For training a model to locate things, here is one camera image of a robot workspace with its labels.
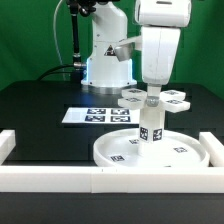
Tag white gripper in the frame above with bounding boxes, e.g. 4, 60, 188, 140
141, 27, 180, 106

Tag white cross-shaped table base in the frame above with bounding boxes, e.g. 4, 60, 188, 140
118, 88, 190, 113

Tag white round table top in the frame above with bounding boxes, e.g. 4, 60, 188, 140
93, 128, 210, 168

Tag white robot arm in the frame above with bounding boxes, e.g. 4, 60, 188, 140
82, 0, 192, 107

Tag white marker sheet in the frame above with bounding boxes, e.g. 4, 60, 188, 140
62, 107, 140, 124

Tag white right fence bar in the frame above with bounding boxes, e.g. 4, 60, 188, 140
199, 132, 224, 167

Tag white fence bar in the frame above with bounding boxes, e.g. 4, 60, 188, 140
199, 132, 224, 167
0, 166, 224, 193
0, 130, 16, 166

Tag white front fence bar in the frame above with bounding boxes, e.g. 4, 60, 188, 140
0, 166, 224, 193

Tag white left fence bar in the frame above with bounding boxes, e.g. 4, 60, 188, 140
0, 130, 16, 166

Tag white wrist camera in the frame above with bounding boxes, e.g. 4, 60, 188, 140
114, 36, 141, 61

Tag black cables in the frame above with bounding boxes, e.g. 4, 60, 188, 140
36, 64, 87, 82

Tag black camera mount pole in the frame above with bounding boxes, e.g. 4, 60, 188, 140
66, 0, 96, 70

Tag white cable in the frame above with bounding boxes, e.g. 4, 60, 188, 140
52, 0, 67, 81

